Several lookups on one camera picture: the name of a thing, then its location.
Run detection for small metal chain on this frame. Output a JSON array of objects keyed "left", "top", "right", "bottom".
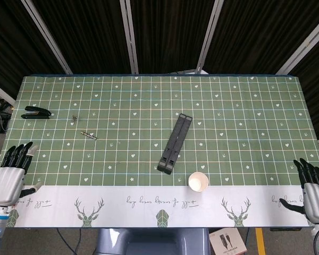
[{"left": 80, "top": 131, "right": 98, "bottom": 141}]

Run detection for black stapler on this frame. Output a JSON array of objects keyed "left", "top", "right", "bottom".
[{"left": 20, "top": 105, "right": 52, "bottom": 120}]

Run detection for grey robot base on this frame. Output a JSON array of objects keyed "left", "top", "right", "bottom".
[{"left": 95, "top": 227, "right": 211, "bottom": 255}]

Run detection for white cable product box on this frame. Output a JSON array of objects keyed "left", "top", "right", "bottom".
[{"left": 209, "top": 228, "right": 248, "bottom": 255}]

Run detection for green grid tablecloth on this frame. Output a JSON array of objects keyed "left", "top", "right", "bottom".
[{"left": 6, "top": 74, "right": 319, "bottom": 228}]

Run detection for white object behind table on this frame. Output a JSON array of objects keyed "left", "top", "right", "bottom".
[{"left": 175, "top": 69, "right": 209, "bottom": 75}]

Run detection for white partition frame post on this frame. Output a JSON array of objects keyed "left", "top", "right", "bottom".
[
  {"left": 0, "top": 79, "right": 16, "bottom": 105},
  {"left": 275, "top": 12, "right": 319, "bottom": 75},
  {"left": 197, "top": 0, "right": 224, "bottom": 73},
  {"left": 22, "top": 0, "right": 73, "bottom": 75},
  {"left": 119, "top": 0, "right": 139, "bottom": 74}
]

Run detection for black folded laptop stand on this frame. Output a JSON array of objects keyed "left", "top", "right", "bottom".
[{"left": 157, "top": 113, "right": 194, "bottom": 175}]

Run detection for blue cable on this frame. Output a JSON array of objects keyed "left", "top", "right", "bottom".
[{"left": 56, "top": 227, "right": 71, "bottom": 255}]

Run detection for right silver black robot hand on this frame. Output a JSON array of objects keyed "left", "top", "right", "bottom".
[{"left": 279, "top": 158, "right": 319, "bottom": 226}]

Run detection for white paper cup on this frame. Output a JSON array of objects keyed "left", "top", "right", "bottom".
[{"left": 188, "top": 172, "right": 209, "bottom": 193}]

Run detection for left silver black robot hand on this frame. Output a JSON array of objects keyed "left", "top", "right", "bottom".
[{"left": 0, "top": 141, "right": 43, "bottom": 207}]

